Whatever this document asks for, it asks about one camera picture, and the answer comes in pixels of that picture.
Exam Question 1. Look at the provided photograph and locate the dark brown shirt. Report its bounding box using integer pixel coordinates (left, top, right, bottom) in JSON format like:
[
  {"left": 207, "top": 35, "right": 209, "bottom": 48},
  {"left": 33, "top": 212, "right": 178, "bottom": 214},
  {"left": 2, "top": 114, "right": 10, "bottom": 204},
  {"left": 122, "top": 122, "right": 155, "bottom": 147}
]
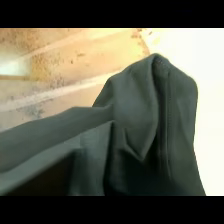
[{"left": 0, "top": 52, "right": 207, "bottom": 197}]

